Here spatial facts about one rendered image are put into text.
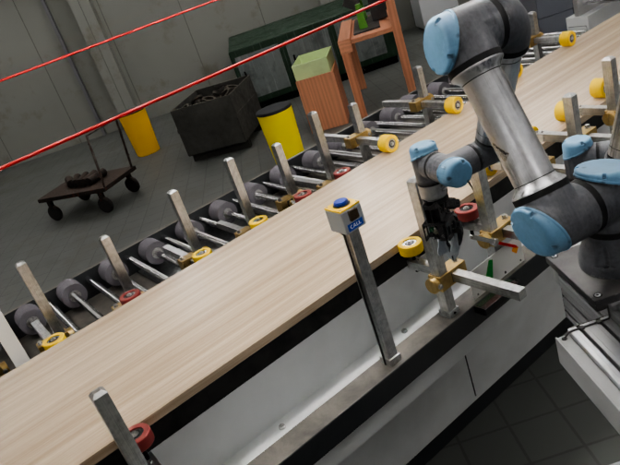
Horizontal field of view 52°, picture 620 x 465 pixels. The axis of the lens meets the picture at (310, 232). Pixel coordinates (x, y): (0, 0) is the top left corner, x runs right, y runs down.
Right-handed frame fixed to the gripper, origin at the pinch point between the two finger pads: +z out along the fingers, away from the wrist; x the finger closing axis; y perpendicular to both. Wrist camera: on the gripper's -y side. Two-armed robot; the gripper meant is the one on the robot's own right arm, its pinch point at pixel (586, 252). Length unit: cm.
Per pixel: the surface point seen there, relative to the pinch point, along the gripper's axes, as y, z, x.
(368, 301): -29, -10, -57
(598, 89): -52, -12, 96
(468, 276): -21.6, -1.7, -25.9
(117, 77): -942, -1, 205
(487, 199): -28.3, -15.3, -4.3
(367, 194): -91, -7, -2
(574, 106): -28, -26, 45
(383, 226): -63, -7, -20
